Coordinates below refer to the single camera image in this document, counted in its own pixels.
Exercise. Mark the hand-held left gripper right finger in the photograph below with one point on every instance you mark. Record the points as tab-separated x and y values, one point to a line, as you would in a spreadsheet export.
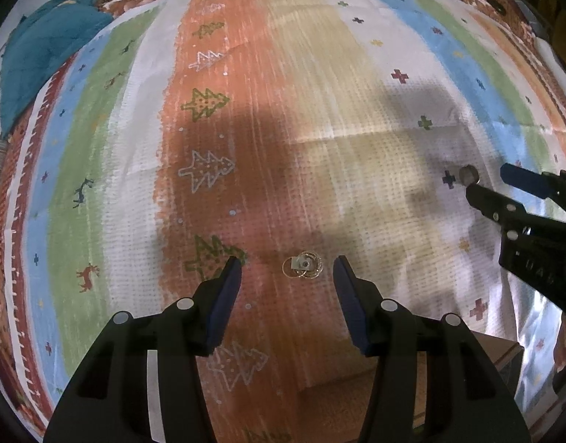
352	309

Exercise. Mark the small silver earrings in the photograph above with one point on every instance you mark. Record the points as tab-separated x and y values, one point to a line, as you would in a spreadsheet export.
305	264

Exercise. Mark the teal quilt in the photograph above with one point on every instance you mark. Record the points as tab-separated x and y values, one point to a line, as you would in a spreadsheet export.
47	46

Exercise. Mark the person's right hand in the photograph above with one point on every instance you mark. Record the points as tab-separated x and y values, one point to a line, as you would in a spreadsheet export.
564	350

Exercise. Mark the striped patterned mat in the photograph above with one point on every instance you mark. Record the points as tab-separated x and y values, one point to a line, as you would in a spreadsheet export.
310	101

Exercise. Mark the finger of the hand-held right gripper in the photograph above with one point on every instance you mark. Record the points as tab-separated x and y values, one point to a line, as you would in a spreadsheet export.
523	177
484	198

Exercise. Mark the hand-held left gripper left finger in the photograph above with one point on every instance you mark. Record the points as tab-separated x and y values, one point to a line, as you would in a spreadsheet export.
225	304

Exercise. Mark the small black object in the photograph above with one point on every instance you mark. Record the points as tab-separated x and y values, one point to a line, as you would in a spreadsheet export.
497	7

